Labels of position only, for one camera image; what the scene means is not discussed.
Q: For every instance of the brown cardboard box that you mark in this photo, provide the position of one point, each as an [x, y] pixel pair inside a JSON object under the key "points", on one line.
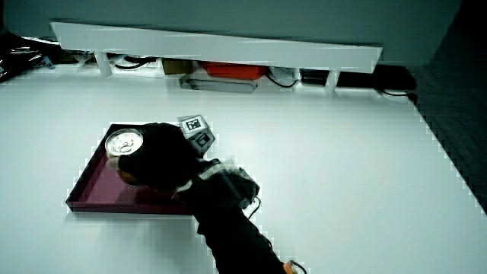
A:
{"points": [[177, 66]]}

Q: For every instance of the red bull can silver top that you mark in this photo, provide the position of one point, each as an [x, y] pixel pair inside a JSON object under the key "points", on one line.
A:
{"points": [[123, 142]]}

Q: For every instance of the small black box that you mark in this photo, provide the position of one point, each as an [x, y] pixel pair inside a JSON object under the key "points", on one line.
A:
{"points": [[314, 76]]}

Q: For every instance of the person's right hand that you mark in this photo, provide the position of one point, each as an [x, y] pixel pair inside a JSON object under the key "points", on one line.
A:
{"points": [[163, 160]]}

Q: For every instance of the person's right forearm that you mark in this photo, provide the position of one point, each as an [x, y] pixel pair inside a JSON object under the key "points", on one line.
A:
{"points": [[236, 239]]}

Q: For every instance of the dark red square plate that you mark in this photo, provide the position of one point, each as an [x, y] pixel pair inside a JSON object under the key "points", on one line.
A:
{"points": [[99, 190]]}

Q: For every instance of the orange box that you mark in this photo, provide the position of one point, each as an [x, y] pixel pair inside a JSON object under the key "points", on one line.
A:
{"points": [[233, 71]]}

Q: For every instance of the white shelf board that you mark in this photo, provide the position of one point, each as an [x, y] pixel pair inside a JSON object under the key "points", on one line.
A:
{"points": [[198, 47]]}

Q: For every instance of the grey flat device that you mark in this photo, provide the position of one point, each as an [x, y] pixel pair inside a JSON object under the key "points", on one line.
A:
{"points": [[218, 85]]}

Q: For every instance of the black plastic bag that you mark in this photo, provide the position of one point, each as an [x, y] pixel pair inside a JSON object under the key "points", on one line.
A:
{"points": [[17, 57]]}

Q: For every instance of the long black box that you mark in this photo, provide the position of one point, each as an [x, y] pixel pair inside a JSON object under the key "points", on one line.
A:
{"points": [[376, 78]]}

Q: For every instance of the white bag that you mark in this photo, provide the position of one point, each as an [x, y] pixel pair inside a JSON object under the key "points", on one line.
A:
{"points": [[283, 74]]}

